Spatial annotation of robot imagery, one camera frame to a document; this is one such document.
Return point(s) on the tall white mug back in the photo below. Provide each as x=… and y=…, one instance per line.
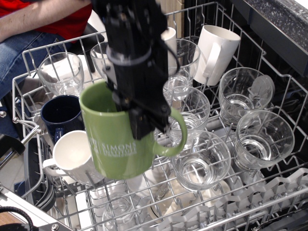
x=169, y=37

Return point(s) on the grey plastic tine row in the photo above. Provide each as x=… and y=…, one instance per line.
x=234, y=211

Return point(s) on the dark blue mug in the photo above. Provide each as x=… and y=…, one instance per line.
x=61, y=115

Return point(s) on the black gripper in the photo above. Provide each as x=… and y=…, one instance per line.
x=138, y=89

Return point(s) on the clear glass front middle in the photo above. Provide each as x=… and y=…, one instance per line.
x=203, y=163

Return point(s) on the clear glass right front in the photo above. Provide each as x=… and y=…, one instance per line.
x=262, y=139

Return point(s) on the white mug front left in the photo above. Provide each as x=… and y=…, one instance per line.
x=71, y=156

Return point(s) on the clear glass back left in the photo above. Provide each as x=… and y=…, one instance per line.
x=62, y=73

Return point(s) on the tall clear glass back centre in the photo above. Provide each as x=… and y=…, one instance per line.
x=187, y=57

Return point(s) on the clear glass centre middle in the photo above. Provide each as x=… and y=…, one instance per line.
x=194, y=107

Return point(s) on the white mug back right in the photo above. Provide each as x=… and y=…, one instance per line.
x=217, y=46

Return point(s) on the clear glass right back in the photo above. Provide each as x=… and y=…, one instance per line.
x=243, y=90

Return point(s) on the black chair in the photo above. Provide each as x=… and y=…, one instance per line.
x=85, y=43

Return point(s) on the blue jeans leg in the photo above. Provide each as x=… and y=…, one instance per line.
x=12, y=60

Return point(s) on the person forearm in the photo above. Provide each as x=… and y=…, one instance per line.
x=38, y=14

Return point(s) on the red shirt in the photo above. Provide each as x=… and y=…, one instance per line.
x=68, y=27

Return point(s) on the green ceramic mug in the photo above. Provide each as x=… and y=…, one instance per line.
x=115, y=153

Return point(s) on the dark speckled countertop edge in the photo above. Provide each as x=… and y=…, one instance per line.
x=283, y=25

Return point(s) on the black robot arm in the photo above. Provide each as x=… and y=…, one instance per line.
x=132, y=27

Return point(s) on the clear glass lower rack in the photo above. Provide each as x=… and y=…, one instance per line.
x=118, y=215

